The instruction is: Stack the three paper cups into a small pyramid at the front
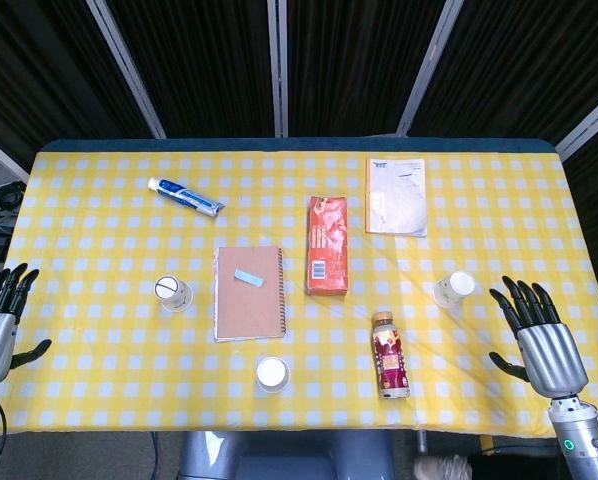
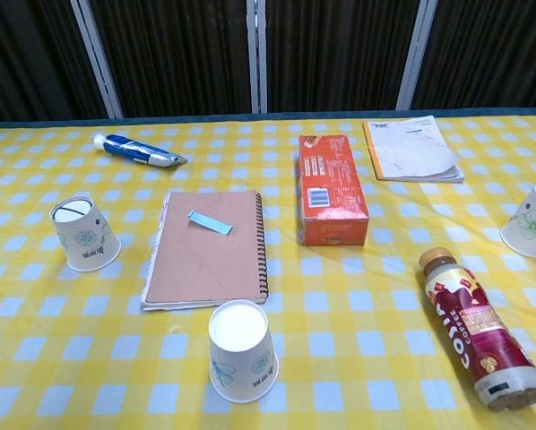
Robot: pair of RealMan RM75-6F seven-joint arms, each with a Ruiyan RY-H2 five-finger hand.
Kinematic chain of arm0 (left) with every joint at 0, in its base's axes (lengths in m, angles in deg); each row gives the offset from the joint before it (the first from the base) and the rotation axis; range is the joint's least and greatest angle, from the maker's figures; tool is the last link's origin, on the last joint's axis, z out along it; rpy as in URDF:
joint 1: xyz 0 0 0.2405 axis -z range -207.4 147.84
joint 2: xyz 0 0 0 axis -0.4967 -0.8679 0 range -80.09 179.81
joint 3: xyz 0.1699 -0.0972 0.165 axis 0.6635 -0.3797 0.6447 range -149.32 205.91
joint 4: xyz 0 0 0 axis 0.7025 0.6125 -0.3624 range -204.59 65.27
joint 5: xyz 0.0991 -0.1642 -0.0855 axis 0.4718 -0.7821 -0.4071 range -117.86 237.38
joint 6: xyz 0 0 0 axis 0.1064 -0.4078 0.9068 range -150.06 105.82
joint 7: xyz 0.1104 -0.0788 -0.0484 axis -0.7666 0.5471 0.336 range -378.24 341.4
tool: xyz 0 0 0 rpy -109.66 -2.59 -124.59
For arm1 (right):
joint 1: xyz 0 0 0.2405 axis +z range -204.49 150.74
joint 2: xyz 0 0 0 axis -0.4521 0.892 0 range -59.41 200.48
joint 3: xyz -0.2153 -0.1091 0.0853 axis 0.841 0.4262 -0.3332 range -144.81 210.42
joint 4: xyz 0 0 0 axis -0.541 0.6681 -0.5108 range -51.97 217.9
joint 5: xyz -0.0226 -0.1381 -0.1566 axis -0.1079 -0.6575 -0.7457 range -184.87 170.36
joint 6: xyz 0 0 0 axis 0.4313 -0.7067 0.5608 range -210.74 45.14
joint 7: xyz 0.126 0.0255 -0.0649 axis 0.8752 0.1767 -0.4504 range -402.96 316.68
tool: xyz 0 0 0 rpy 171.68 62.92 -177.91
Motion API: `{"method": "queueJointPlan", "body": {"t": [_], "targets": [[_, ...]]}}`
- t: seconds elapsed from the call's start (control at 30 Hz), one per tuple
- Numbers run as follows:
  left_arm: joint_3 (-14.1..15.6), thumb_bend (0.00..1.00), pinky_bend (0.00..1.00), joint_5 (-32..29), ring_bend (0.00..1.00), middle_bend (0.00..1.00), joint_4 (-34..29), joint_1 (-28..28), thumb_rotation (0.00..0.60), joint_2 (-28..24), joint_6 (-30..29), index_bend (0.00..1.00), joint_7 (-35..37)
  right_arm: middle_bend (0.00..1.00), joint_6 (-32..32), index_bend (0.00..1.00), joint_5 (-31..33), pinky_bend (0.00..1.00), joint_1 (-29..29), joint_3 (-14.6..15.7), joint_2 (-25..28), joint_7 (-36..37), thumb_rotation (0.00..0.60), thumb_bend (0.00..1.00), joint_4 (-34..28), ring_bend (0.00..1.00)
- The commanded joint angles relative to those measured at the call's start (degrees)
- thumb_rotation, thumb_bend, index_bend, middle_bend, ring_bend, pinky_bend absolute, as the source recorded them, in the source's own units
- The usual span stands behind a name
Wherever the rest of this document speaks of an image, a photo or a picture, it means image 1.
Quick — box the brown spiral notebook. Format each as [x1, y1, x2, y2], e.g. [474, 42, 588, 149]
[212, 245, 287, 344]

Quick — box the paper cup with green flower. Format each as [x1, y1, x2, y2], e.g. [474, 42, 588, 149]
[432, 270, 476, 309]

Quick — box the orange carton box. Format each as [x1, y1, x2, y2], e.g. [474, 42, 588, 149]
[306, 195, 350, 296]

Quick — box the dark blue table edge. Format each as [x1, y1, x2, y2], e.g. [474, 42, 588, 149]
[37, 136, 563, 157]

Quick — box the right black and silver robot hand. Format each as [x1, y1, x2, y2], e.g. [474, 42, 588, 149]
[488, 275, 590, 400]

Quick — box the blue and white toothpaste tube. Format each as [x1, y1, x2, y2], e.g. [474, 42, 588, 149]
[147, 176, 226, 219]

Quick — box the bundle of black cables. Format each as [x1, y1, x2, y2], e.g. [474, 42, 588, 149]
[0, 179, 28, 217]

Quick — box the yellow checkered tablecloth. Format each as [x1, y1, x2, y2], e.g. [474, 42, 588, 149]
[0, 149, 598, 441]

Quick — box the grey robot torso base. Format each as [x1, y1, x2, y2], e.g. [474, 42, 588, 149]
[177, 428, 396, 480]

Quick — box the black curtain panel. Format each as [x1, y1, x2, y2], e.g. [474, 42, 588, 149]
[409, 0, 598, 142]
[0, 0, 156, 157]
[286, 0, 449, 138]
[104, 0, 276, 140]

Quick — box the light blue paper label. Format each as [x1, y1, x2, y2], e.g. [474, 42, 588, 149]
[233, 267, 266, 289]

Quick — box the brown coffee drink bottle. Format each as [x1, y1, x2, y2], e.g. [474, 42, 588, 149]
[370, 310, 411, 400]

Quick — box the plain white paper cup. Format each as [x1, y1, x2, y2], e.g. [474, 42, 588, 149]
[255, 355, 292, 395]

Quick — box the white booklet with yellow edge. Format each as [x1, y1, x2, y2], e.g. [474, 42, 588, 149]
[364, 158, 429, 238]

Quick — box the paper cup with black line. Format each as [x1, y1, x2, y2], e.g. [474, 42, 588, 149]
[153, 273, 194, 314]

